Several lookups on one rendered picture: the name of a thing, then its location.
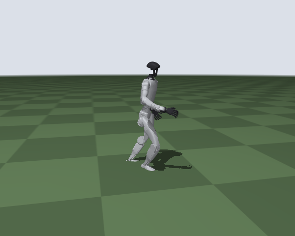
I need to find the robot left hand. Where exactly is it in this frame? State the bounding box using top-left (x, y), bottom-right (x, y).
top-left (150, 108), bottom-right (162, 120)

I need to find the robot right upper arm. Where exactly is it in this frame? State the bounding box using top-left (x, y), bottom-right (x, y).
top-left (142, 81), bottom-right (150, 105)

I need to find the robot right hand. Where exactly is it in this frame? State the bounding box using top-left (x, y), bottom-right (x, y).
top-left (160, 107), bottom-right (178, 118)

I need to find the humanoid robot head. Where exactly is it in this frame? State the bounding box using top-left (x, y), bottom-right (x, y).
top-left (146, 61), bottom-right (160, 80)

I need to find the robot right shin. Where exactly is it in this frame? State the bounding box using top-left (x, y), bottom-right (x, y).
top-left (144, 144), bottom-right (160, 166)

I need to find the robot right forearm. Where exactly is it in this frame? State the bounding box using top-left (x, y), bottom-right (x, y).
top-left (143, 98), bottom-right (165, 112)

